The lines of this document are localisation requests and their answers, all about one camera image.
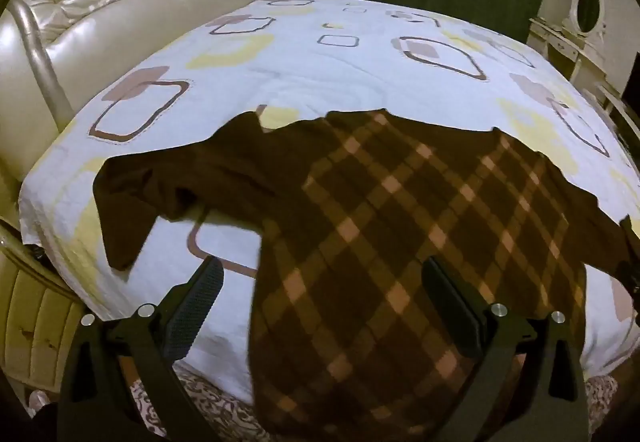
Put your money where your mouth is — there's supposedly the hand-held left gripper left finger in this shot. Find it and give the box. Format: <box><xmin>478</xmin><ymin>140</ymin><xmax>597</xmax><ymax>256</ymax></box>
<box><xmin>56</xmin><ymin>256</ymin><xmax>226</xmax><ymax>442</ymax></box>

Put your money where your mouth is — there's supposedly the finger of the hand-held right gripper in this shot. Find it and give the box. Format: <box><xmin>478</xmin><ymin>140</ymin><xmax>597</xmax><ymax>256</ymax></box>
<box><xmin>616</xmin><ymin>262</ymin><xmax>640</xmax><ymax>310</ymax></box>
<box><xmin>618</xmin><ymin>216</ymin><xmax>640</xmax><ymax>243</ymax></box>

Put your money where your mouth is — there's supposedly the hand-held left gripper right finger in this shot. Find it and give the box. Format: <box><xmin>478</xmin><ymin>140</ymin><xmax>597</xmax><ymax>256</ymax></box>
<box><xmin>421</xmin><ymin>256</ymin><xmax>588</xmax><ymax>442</ymax></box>

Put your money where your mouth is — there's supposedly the brown plaid sweater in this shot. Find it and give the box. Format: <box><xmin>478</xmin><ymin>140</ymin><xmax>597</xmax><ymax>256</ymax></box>
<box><xmin>92</xmin><ymin>108</ymin><xmax>636</xmax><ymax>442</ymax></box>

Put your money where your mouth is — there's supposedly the white tv stand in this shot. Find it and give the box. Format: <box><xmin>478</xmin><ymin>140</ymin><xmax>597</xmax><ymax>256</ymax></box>
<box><xmin>595</xmin><ymin>82</ymin><xmax>640</xmax><ymax>153</ymax></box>

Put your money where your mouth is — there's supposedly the cream bedside cabinet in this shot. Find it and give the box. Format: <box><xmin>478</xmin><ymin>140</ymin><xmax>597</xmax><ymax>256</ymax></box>
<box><xmin>0</xmin><ymin>217</ymin><xmax>86</xmax><ymax>393</ymax></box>

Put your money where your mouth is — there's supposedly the white dressing table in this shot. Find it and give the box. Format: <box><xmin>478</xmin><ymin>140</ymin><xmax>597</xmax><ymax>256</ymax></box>
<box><xmin>527</xmin><ymin>16</ymin><xmax>608</xmax><ymax>82</ymax></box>

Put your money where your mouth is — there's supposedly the oval white-framed mirror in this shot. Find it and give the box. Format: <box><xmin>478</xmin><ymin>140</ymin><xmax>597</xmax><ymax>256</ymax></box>
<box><xmin>570</xmin><ymin>0</ymin><xmax>608</xmax><ymax>40</ymax></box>

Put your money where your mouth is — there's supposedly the printed white bed sheet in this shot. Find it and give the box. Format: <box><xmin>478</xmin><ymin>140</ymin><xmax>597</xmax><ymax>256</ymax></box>
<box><xmin>20</xmin><ymin>0</ymin><xmax>640</xmax><ymax>403</ymax></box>

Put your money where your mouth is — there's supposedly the cream tufted headboard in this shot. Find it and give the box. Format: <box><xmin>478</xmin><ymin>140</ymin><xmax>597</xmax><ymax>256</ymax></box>
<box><xmin>0</xmin><ymin>0</ymin><xmax>273</xmax><ymax>183</ymax></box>

